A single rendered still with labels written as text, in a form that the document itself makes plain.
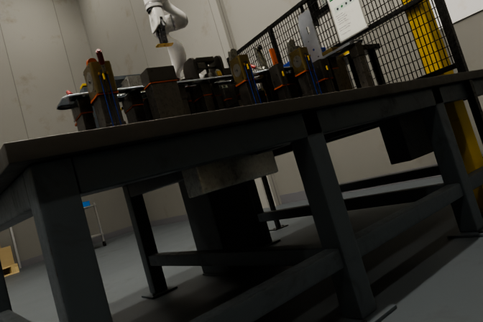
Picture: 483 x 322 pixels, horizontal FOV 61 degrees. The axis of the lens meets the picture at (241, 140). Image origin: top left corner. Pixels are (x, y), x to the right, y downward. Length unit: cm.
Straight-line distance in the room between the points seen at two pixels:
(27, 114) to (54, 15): 248
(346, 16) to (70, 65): 829
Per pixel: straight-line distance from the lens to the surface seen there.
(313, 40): 251
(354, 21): 267
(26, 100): 980
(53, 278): 91
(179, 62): 258
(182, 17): 255
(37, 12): 1069
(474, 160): 241
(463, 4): 402
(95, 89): 156
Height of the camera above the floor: 53
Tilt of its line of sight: 5 degrees up
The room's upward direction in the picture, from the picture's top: 16 degrees counter-clockwise
